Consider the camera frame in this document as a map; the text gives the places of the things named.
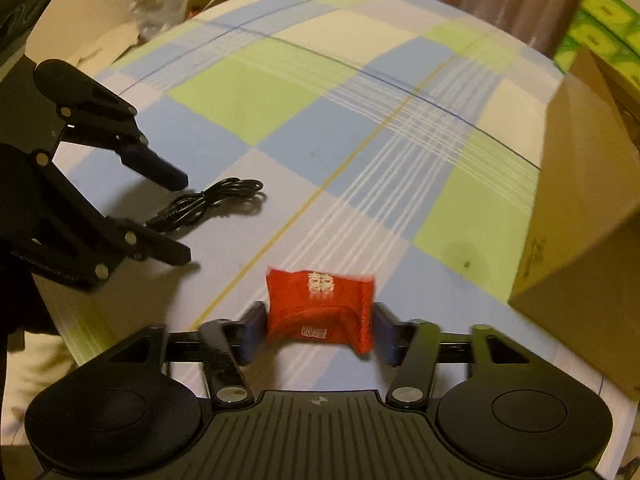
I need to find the stack of green tissue packs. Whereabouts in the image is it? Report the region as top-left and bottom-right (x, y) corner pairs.
(552, 0), (640, 81)

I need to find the black cable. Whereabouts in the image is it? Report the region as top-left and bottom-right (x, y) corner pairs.
(145, 177), (266, 235)

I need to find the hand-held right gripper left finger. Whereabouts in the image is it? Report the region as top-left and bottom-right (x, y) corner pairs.
(107, 301), (268, 407)

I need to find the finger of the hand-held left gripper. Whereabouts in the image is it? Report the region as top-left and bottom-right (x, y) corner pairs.
(22, 150), (192, 291)
(32, 59), (189, 191)

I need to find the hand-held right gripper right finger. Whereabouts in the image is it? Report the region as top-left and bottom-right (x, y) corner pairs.
(372, 302), (533, 408)

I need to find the red snack packet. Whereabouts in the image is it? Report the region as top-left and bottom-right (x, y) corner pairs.
(265, 267), (376, 356)

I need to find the checkered tablecloth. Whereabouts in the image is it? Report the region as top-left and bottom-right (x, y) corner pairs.
(30, 0), (608, 401)

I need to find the brown cardboard box container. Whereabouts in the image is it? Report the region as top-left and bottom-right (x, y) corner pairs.
(507, 47), (640, 403)

